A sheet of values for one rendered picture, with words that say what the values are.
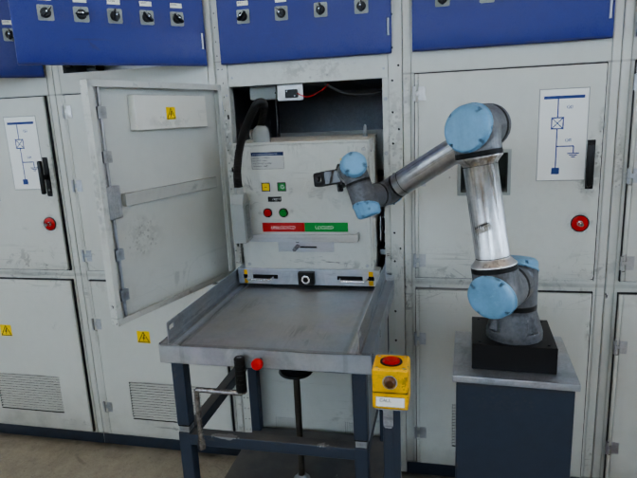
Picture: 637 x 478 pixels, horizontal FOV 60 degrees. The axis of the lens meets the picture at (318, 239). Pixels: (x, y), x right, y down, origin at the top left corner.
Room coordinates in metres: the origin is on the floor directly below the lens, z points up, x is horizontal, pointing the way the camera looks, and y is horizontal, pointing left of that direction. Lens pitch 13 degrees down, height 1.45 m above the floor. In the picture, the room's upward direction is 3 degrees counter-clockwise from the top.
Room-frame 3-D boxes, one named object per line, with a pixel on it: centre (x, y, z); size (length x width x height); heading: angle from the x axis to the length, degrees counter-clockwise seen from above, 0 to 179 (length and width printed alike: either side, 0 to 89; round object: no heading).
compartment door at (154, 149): (1.91, 0.51, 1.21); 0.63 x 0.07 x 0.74; 152
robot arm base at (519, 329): (1.46, -0.54, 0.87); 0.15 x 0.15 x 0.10
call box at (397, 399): (1.16, -0.15, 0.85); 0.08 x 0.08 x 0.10; 77
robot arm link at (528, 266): (1.45, -0.53, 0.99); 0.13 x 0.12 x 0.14; 142
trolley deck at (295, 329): (1.76, 0.10, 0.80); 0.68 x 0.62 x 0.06; 167
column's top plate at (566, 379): (1.48, -0.54, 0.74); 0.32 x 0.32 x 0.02; 75
